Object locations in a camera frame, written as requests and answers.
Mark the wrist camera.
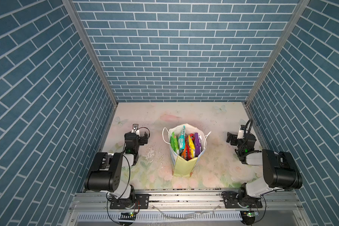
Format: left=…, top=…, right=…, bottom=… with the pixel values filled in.
left=237, top=125, right=247, bottom=139
left=132, top=124, right=139, bottom=133

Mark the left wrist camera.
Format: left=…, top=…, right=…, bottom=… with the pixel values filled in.
left=132, top=124, right=139, bottom=133

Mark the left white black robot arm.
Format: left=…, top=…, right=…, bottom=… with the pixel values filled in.
left=84, top=128, right=150, bottom=205

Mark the white slotted cable duct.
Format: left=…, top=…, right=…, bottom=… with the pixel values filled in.
left=77, top=211, right=243, bottom=223

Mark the black mounting plate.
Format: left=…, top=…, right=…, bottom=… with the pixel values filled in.
left=220, top=192, right=263, bottom=209
left=109, top=194, right=150, bottom=210

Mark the floral paper gift bag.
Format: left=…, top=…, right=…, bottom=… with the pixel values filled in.
left=162, top=123, right=211, bottom=177

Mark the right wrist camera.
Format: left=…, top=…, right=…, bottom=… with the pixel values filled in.
left=237, top=125, right=247, bottom=139

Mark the orange Fox's candy packet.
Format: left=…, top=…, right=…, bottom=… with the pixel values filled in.
left=180, top=147, right=188, bottom=161

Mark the red snack packet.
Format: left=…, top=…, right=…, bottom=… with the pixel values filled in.
left=189, top=134, right=195, bottom=143

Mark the purple Fox's candy packet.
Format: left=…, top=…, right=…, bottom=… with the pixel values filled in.
left=194, top=132, right=202, bottom=157

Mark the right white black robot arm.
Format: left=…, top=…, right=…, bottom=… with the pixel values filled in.
left=221, top=132, right=303, bottom=209

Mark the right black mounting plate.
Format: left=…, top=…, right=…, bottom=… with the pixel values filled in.
left=220, top=192, right=263, bottom=209

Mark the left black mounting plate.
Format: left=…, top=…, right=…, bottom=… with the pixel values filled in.
left=109, top=194, right=150, bottom=210

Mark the teal snack packet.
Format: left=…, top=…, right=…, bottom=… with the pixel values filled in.
left=178, top=125, right=186, bottom=154

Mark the yellow green snack packet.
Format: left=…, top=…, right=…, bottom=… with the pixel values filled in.
left=187, top=135, right=195, bottom=160

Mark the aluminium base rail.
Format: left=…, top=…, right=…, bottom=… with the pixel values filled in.
left=64, top=189, right=310, bottom=226

